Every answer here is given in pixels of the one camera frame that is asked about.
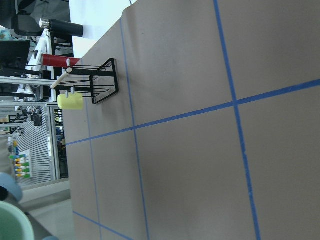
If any light green cup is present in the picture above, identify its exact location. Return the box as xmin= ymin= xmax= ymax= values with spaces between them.
xmin=0 ymin=201 xmax=35 ymax=240

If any yellow cup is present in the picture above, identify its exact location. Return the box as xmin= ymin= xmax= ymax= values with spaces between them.
xmin=57 ymin=92 xmax=84 ymax=110

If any red bottle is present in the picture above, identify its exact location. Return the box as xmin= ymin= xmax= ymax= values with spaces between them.
xmin=41 ymin=54 xmax=81 ymax=68

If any black bottle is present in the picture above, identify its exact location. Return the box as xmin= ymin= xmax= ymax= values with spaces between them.
xmin=39 ymin=18 xmax=84 ymax=37

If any black wire cup rack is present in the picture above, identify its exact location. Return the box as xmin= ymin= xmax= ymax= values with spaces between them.
xmin=50 ymin=58 xmax=119 ymax=105

